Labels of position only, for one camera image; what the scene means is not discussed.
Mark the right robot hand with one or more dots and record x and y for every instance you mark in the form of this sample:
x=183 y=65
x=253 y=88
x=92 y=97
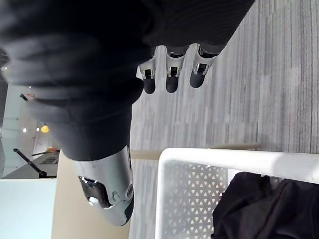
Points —
x=82 y=74

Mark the white perforated laundry basket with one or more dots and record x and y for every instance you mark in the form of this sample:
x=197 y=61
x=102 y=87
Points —
x=189 y=189

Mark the light wooden table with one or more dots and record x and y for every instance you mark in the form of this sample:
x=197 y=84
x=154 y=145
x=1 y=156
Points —
x=74 y=194

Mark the black garment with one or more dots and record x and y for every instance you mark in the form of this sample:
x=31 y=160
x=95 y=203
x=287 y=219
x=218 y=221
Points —
x=269 y=209

